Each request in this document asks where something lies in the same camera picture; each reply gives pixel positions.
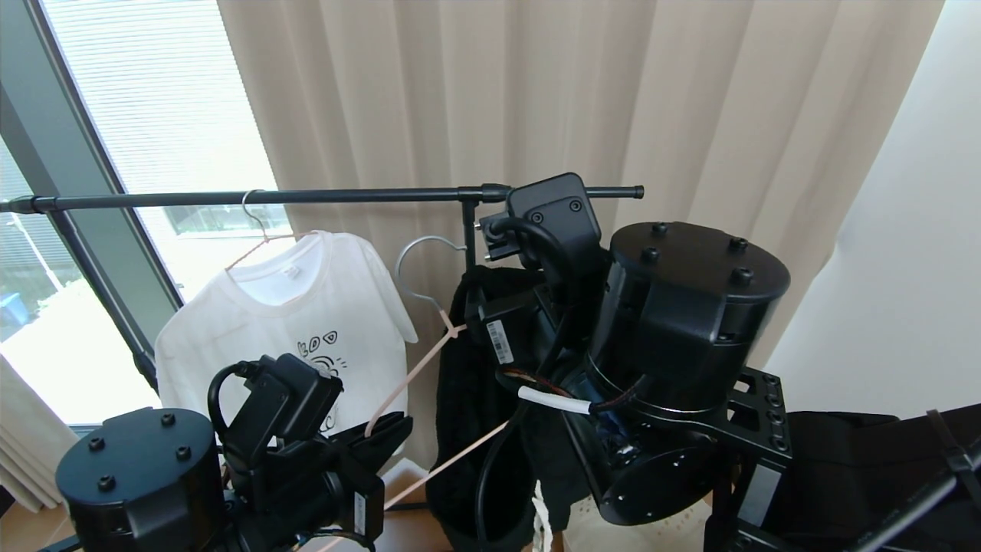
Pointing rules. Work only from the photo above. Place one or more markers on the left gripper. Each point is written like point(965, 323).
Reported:
point(306, 494)

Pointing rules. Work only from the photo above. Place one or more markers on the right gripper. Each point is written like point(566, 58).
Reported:
point(651, 468)

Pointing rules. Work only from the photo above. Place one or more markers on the pink clothes hanger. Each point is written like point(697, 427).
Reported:
point(257, 222)
point(414, 376)

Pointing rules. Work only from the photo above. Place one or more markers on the white printed T-shirt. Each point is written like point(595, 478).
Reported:
point(230, 330)

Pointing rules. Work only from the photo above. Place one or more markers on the black garment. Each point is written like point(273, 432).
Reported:
point(467, 399)

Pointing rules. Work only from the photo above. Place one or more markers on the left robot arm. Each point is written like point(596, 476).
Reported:
point(138, 475)

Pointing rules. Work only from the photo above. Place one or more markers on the white laundry basket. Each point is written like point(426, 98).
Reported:
point(651, 537)

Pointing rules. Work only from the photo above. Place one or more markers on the black clothes rack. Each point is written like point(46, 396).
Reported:
point(306, 195)

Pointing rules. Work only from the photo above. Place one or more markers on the beige curtain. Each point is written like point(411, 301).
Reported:
point(536, 92)

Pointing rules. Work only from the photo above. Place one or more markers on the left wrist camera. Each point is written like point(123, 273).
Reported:
point(283, 399)

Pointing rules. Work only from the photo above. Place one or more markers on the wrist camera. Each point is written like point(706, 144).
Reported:
point(552, 211)
point(283, 399)

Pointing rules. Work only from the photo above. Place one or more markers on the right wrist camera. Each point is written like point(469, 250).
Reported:
point(552, 211)

